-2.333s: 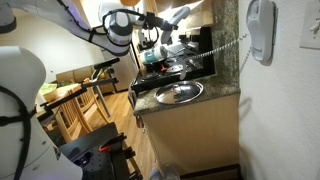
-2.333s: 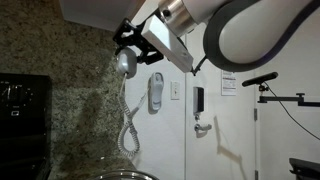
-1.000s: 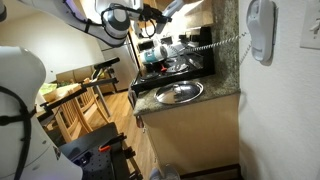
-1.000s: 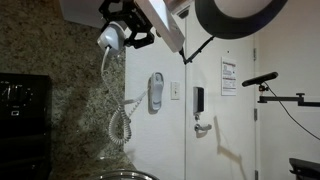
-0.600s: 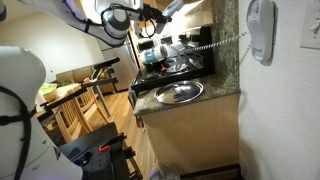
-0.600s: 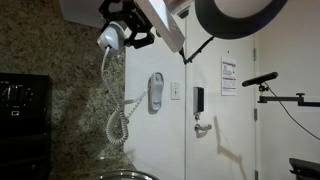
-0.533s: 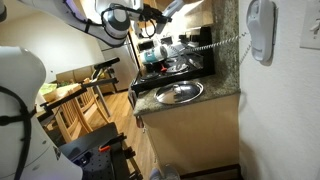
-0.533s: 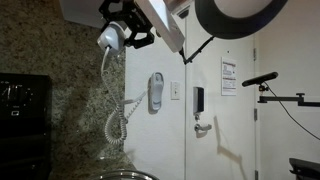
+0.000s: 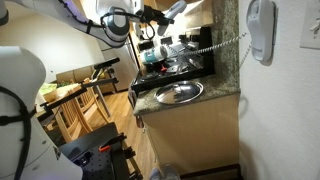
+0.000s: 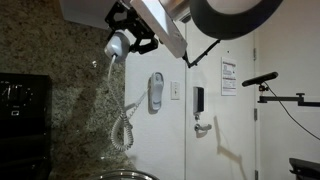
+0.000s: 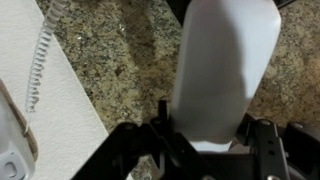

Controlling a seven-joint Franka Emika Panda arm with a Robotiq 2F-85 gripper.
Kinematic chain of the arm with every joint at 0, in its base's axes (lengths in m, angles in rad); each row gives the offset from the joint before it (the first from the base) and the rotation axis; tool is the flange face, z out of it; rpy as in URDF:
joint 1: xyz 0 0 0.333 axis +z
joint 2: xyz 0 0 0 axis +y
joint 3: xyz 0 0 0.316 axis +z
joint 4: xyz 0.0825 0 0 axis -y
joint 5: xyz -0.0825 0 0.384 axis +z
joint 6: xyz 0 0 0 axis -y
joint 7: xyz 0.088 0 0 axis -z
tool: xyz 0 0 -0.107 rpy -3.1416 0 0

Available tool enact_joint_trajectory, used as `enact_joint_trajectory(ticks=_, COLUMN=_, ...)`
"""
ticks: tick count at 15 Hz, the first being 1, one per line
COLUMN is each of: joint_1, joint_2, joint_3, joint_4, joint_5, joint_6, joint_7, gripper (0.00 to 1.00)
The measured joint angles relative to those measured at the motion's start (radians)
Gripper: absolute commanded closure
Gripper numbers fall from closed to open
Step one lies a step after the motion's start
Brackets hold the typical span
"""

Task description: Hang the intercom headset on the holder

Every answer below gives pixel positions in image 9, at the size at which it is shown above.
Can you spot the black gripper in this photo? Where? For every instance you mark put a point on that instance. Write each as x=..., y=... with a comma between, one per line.
x=151, y=14

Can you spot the beige counter cabinet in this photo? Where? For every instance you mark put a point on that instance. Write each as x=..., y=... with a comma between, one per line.
x=193, y=133

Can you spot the brown low cabinet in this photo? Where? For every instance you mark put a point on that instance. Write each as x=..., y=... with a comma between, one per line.
x=73, y=75

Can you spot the wooden dining table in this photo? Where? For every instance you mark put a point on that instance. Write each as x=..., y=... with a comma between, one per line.
x=60, y=93

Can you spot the shiny steel pot lid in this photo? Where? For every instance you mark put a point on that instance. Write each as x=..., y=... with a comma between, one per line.
x=178, y=92

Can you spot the wooden upper cabinet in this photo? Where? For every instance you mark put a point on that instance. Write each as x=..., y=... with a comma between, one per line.
x=196, y=15

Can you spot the white light switch plate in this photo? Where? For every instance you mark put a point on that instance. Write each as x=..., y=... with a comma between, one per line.
x=311, y=26

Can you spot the stainless steel refrigerator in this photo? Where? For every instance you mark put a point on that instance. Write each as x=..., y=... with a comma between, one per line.
x=121, y=70

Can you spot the teal and white kettle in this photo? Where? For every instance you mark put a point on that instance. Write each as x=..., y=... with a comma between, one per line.
x=153, y=55

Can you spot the wooden slatted chair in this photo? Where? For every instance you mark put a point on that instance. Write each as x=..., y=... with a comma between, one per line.
x=95, y=100
x=71, y=123

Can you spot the yellow green bag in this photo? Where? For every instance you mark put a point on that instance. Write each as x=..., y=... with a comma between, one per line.
x=48, y=88

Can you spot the wooden table with clutter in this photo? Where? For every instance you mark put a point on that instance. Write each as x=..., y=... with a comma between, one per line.
x=100, y=81

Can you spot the black kitchen stove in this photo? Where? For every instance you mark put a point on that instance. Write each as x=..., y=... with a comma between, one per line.
x=186, y=70

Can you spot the black perforated robot cart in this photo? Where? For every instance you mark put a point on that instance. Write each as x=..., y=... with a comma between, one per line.
x=96, y=163

